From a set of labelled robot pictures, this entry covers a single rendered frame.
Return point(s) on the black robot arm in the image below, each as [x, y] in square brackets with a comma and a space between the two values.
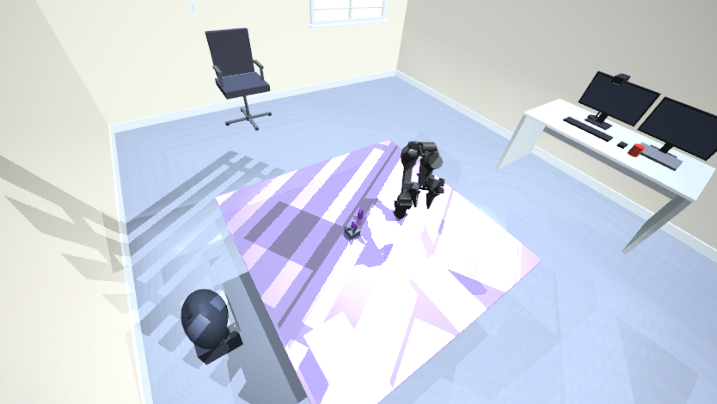
[431, 160]

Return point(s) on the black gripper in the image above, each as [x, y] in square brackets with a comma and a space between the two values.
[414, 189]

